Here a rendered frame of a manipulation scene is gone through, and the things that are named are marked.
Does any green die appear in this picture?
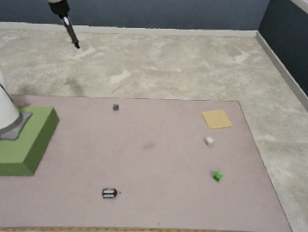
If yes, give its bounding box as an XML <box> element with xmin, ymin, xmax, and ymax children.
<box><xmin>213</xmin><ymin>171</ymin><xmax>223</xmax><ymax>182</ymax></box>

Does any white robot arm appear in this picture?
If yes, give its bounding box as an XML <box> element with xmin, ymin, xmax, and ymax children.
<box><xmin>0</xmin><ymin>70</ymin><xmax>33</xmax><ymax>141</ymax></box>

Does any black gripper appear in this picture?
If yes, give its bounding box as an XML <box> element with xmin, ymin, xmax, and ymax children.
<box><xmin>48</xmin><ymin>0</ymin><xmax>83</xmax><ymax>55</ymax></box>

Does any tan flat mat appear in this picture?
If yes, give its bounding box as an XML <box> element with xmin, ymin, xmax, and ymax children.
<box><xmin>201</xmin><ymin>109</ymin><xmax>233</xmax><ymax>130</ymax></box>

